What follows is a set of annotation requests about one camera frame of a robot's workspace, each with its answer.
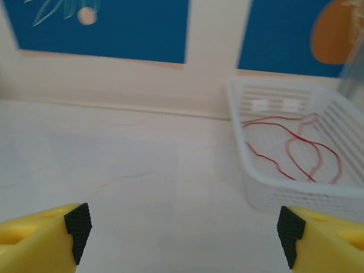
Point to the white mesh basket with labels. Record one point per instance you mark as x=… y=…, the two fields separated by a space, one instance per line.
x=256 y=187

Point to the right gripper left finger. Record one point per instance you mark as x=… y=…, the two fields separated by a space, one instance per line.
x=34 y=244

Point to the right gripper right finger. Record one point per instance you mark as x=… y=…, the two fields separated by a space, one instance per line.
x=327 y=244

